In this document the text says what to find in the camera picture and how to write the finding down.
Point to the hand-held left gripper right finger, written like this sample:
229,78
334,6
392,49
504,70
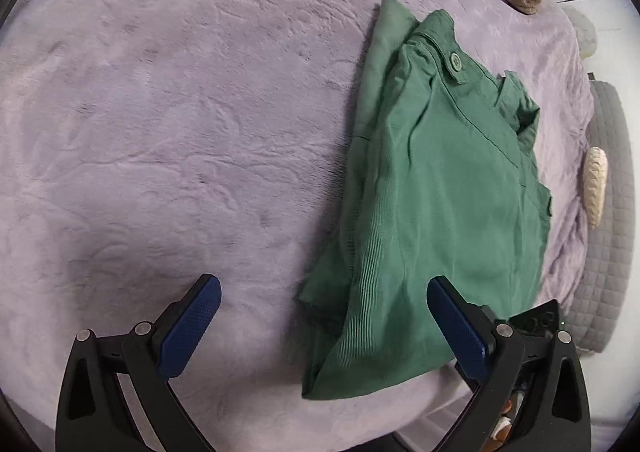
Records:
457,327

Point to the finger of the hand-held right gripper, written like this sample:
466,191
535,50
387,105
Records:
537,319

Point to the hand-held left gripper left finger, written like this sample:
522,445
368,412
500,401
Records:
192,324

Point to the green shirt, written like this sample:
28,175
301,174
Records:
440,192

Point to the grey quilted mattress pad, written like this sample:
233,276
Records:
607,257

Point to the cream textured cushion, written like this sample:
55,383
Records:
595,187

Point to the purple embossed blanket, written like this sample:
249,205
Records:
175,132

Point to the pale round cushion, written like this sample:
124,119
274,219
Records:
585,32

